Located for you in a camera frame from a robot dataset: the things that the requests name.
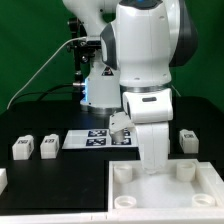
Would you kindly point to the white L-shaped obstacle fence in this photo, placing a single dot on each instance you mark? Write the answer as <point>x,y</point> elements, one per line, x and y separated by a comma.
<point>197,215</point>

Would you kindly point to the white square tabletop part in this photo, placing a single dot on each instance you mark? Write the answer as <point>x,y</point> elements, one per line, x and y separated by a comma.
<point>184,183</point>

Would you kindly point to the white sheet with tags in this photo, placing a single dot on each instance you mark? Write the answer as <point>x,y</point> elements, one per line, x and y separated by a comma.
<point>95,139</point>

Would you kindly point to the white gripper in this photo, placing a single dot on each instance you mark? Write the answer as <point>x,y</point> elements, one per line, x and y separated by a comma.
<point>150,113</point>

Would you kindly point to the white block at left edge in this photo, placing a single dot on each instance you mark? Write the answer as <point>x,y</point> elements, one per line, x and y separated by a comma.
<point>3,179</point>

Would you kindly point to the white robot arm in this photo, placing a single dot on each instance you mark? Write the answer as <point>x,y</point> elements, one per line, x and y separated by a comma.
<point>132,45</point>

